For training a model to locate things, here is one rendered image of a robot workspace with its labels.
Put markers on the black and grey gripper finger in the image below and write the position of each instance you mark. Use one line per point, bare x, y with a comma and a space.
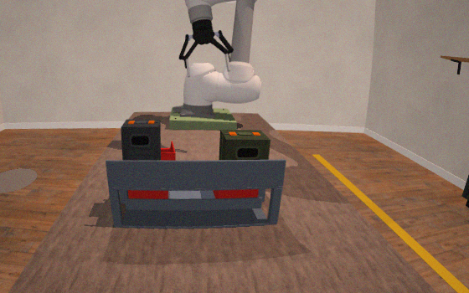
226, 50
185, 58

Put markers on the red bin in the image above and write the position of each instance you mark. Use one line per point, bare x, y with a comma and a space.
168, 153
248, 193
148, 194

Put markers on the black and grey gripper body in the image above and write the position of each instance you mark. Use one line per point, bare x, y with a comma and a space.
202, 26

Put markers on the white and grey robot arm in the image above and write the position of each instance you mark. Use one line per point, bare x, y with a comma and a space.
206, 85

